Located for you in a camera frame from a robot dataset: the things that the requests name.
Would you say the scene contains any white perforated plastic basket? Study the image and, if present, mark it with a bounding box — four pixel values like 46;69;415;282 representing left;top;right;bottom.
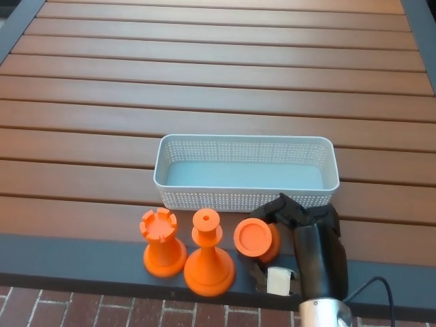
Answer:
154;134;341;213

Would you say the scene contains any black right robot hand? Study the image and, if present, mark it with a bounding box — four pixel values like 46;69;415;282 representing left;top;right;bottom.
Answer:
243;193;349;302

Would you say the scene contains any orange slender chess piece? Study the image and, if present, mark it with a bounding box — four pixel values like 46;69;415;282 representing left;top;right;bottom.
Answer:
183;208;236;298

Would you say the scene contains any orange cup-top chess piece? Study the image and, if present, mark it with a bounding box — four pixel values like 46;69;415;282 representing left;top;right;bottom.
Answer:
233;217;282;263

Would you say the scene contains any orange rook chess piece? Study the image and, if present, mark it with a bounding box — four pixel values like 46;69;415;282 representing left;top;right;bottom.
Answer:
138;207;188;279

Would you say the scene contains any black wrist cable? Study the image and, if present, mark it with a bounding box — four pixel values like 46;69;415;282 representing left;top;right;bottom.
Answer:
343;276;394;327

